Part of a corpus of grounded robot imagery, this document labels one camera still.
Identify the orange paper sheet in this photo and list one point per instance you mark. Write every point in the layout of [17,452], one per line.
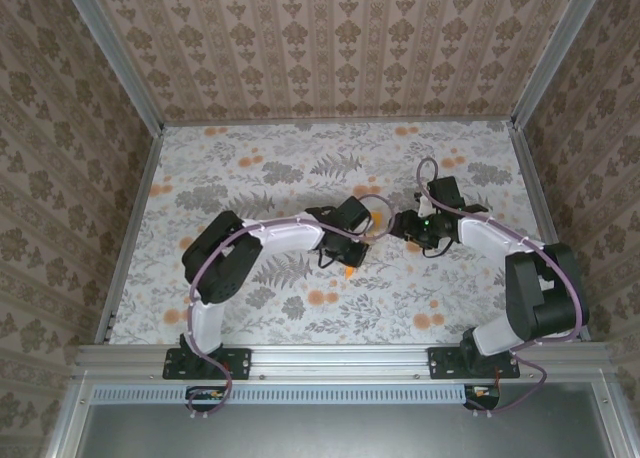
[351,271]

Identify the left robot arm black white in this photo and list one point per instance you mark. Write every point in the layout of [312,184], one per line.
[220,263]

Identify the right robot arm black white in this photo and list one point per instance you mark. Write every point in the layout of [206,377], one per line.
[545,298]

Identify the floral table cover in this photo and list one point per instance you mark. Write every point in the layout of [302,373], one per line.
[320,323]

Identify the grey metal panel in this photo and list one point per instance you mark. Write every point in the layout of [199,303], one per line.
[340,433]

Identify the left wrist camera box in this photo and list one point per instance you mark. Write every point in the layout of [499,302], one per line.
[354,212]

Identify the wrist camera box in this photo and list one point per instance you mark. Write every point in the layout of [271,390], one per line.
[445,192]
[354,212]

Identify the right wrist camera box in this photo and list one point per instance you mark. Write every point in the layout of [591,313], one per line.
[445,192]

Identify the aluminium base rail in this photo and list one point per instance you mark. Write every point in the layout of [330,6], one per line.
[340,360]

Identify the aluminium side rail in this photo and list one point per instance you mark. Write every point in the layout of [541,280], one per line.
[533,178]
[132,228]

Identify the aluminium back rail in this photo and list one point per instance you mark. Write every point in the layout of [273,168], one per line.
[340,121]

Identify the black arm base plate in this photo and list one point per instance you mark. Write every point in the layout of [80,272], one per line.
[440,363]
[240,363]

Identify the aluminium corner post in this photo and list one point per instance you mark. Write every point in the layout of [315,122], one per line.
[555,53]
[115,53]

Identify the aluminium frame profile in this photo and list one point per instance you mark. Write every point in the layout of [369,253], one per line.
[67,418]
[611,418]

